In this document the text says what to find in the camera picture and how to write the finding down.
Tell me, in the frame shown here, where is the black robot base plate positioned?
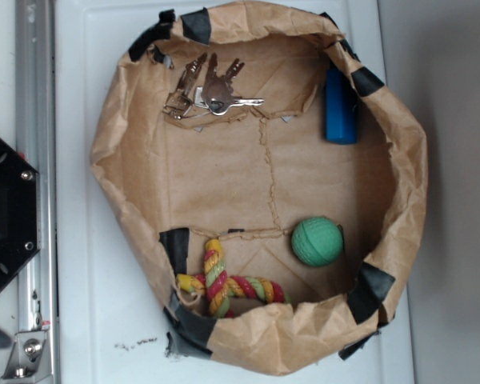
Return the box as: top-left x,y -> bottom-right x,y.
0,138 -> 39,293

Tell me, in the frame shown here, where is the colourful rope toy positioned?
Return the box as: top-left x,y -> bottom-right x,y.
176,239 -> 290,318

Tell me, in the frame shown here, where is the blue plastic cylinder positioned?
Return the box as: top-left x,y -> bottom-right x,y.
325,67 -> 357,145

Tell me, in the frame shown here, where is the brown paper bag bin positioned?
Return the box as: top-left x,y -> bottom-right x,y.
90,2 -> 428,375

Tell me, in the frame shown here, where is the aluminium rail frame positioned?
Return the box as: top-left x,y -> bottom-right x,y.
15,1 -> 60,383

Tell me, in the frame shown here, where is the silver key bunch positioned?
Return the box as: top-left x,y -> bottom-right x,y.
162,53 -> 265,120

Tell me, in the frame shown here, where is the silver corner bracket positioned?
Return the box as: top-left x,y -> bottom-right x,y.
0,330 -> 51,383

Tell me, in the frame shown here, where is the green rubber ball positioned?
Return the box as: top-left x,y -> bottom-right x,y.
291,217 -> 344,267

